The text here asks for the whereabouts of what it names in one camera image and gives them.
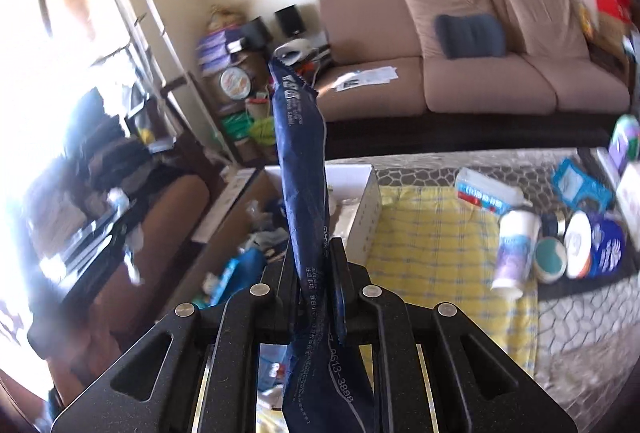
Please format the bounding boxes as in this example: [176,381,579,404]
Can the white cup with purple label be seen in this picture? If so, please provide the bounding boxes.
[490,209,543,299]

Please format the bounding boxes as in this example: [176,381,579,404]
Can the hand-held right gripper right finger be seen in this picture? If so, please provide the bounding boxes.
[327,238,581,433]

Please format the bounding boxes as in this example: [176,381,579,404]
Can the dark blue printed packet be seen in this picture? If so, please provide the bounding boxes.
[267,58,378,433]

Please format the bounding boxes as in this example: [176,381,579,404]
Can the blue round tin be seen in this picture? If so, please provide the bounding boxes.
[565,210,628,279]

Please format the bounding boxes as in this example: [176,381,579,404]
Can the yellow checked cloth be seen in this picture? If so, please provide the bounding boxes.
[255,186,540,433]

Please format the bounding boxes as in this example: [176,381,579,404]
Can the papers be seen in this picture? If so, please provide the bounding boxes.
[332,66,399,92]

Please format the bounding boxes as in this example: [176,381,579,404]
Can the blue-grey cushion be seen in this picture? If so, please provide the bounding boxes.
[434,14,507,60]

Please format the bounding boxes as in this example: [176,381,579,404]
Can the teal lidded jar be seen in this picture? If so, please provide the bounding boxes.
[532,237,568,284]

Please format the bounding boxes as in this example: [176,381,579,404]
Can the window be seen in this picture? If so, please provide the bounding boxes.
[0,0,166,194]

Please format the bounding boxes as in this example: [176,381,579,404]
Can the red box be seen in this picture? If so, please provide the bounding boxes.
[590,0,633,21]

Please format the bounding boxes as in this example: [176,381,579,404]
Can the green plastic bag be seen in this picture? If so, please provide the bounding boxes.
[220,110,276,146]

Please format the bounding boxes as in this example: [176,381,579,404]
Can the brown armchair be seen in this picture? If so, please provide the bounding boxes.
[27,173,211,364]

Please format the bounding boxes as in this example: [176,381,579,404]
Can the blue wet wipe pack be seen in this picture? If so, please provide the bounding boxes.
[551,158,616,214]

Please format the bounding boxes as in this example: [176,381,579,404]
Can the purple boxes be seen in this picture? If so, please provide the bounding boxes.
[195,30,241,74]

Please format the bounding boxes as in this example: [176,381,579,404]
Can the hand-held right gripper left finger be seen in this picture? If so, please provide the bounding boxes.
[50,259,300,433]

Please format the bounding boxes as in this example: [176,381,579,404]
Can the purple and green bottle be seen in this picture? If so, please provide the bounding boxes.
[607,114,640,169]

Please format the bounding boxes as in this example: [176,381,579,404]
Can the small dark jar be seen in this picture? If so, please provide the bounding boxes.
[541,212,568,239]

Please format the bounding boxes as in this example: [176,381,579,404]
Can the blue plastic bag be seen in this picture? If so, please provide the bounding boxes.
[217,247,267,306]

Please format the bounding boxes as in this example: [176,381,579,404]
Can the round printed tin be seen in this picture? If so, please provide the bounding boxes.
[218,67,252,101]

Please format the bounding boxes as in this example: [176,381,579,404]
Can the beige sofa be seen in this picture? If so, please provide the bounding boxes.
[315,0,633,159]

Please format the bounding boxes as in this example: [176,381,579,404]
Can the black speaker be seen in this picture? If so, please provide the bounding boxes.
[274,6,305,37]

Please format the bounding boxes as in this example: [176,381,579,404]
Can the white cardboard box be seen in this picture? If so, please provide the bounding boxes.
[192,164,383,266]

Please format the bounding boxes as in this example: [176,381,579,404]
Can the white carton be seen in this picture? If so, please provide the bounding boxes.
[615,160,640,239]

